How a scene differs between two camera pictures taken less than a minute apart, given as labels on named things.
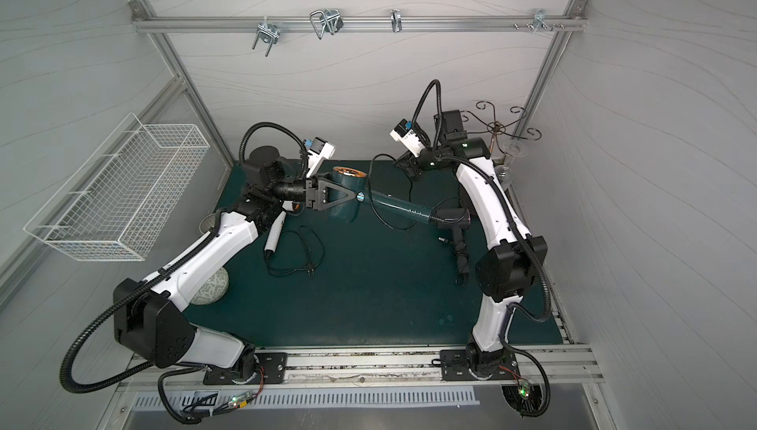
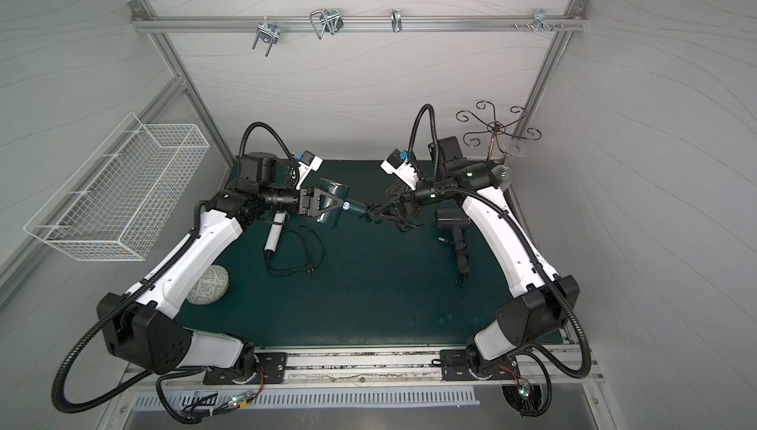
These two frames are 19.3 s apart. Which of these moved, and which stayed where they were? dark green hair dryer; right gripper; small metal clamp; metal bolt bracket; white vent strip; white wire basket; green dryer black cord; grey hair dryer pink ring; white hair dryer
Moved: dark green hair dryer; green dryer black cord; right gripper
Stayed: small metal clamp; metal bolt bracket; white wire basket; white hair dryer; white vent strip; grey hair dryer pink ring
